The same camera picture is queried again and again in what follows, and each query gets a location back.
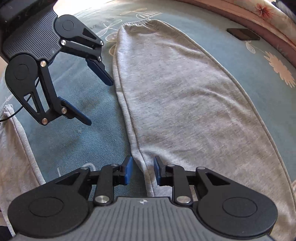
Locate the pink floral folded quilt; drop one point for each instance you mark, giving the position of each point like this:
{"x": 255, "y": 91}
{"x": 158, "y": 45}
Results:
{"x": 261, "y": 17}

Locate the black garment on quilt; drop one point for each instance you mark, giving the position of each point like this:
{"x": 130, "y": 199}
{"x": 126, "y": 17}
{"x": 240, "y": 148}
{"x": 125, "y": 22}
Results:
{"x": 286, "y": 6}

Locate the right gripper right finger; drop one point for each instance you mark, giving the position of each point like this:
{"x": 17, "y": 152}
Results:
{"x": 174, "y": 176}

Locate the blue floral bed sheet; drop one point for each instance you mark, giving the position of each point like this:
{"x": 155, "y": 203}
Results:
{"x": 67, "y": 143}

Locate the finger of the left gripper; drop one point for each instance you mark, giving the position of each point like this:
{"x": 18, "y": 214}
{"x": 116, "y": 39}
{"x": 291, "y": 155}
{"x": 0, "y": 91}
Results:
{"x": 78, "y": 40}
{"x": 20, "y": 76}

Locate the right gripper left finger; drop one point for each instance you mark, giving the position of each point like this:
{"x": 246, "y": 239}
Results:
{"x": 108, "y": 177}

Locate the grey sweatpants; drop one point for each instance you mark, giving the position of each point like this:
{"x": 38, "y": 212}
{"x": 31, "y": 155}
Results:
{"x": 170, "y": 99}

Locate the black smartphone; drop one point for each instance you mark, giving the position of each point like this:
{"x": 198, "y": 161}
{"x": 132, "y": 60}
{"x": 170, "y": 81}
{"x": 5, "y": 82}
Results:
{"x": 243, "y": 34}

